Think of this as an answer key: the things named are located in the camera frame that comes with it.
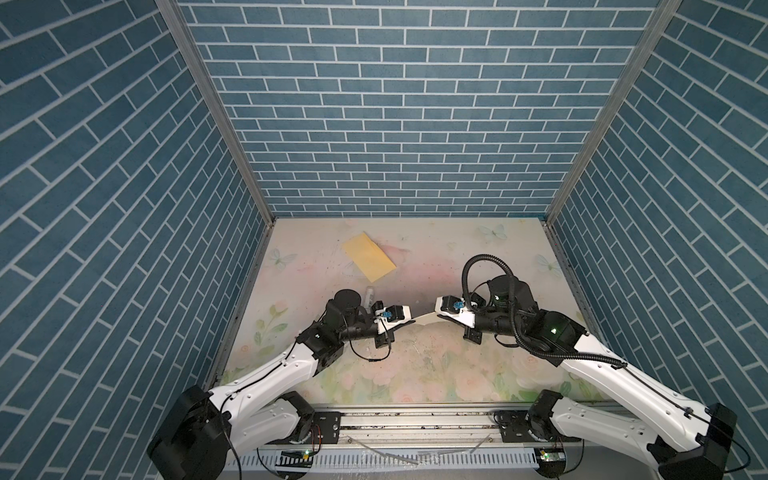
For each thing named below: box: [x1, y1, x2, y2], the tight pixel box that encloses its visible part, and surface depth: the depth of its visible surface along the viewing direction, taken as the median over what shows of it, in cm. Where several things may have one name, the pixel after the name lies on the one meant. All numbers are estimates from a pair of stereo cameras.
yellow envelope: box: [342, 231, 397, 283], surface depth 111 cm
